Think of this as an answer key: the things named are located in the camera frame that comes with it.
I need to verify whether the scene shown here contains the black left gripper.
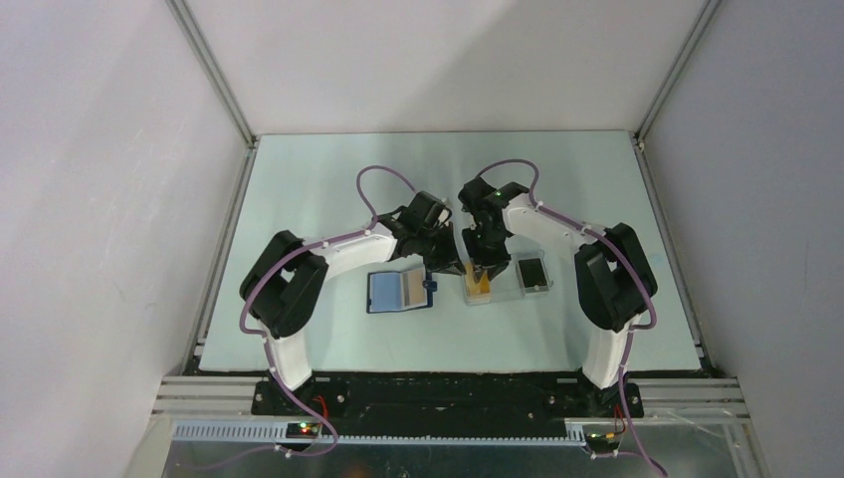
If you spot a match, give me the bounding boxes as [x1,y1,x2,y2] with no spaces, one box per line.
[415,222,466,277]

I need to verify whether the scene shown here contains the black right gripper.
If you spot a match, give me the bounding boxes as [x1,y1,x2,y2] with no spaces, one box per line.
[462,224,511,283]

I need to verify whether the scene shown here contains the blue card holder wallet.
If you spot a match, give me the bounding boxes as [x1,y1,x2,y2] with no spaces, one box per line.
[366,266,438,315]

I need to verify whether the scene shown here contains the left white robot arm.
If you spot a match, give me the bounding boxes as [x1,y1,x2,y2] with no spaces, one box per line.
[239,191,466,415]

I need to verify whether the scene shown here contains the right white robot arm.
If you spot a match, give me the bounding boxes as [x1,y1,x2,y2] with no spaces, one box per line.
[458,177,658,416]

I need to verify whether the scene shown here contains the orange card stack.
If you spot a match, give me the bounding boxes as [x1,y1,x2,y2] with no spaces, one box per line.
[464,262,492,304]

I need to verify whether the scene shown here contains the clear plastic card tray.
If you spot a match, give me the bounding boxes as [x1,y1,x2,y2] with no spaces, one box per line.
[464,250,553,306]

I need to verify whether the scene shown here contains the right controller board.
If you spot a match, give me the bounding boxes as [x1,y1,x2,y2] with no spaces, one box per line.
[585,432,624,443]

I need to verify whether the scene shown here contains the controller board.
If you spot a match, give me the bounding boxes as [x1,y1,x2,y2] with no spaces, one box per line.
[585,432,624,443]
[286,421,322,440]

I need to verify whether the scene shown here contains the left controller board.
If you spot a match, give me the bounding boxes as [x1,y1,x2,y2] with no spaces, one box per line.
[286,421,322,440]

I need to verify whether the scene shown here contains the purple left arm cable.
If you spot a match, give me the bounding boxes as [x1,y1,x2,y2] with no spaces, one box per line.
[237,165,417,460]

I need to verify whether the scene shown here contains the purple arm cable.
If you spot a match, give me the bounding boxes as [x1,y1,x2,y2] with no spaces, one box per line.
[237,165,417,460]
[474,158,669,476]

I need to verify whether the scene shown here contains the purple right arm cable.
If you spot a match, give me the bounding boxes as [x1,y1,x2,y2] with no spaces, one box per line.
[474,158,669,476]

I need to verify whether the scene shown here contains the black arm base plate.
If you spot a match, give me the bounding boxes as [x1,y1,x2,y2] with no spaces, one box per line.
[251,371,644,437]

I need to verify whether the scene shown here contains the grey cable duct strip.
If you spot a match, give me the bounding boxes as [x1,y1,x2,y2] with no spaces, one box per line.
[172,420,586,447]

